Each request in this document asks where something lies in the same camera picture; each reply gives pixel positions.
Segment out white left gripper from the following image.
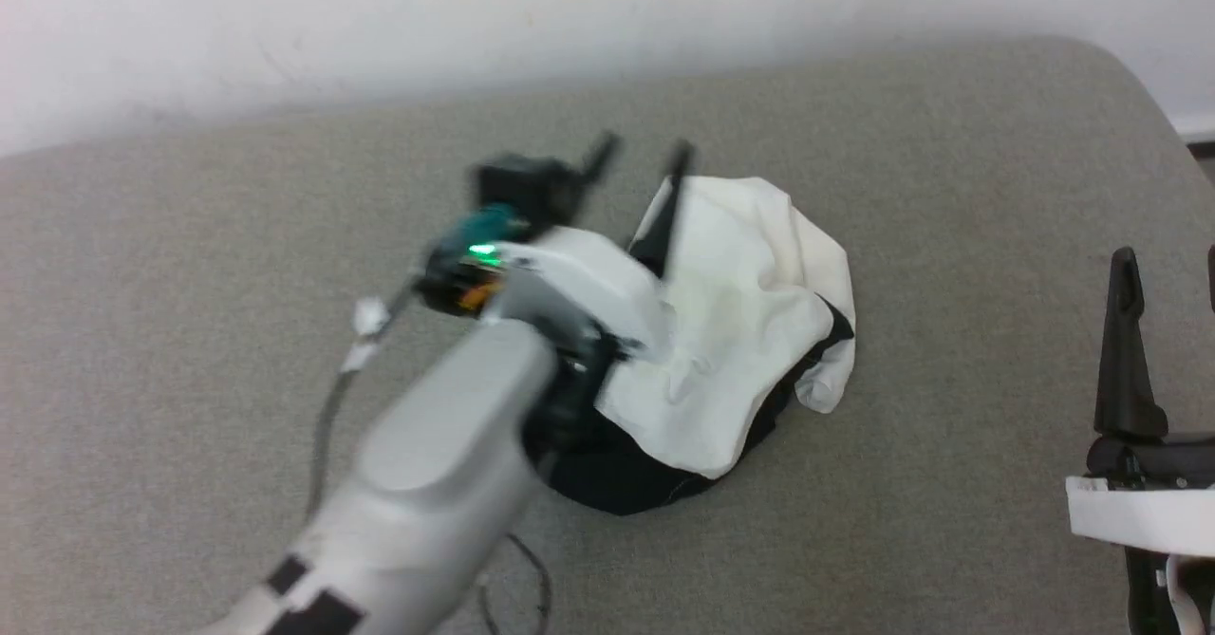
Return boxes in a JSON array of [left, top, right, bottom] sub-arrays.
[[418, 130, 696, 363]]

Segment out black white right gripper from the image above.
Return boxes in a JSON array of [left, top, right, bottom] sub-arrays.
[[1063, 244, 1215, 635]]

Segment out white cable label tag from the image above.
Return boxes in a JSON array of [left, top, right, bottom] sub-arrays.
[[340, 298, 392, 375]]

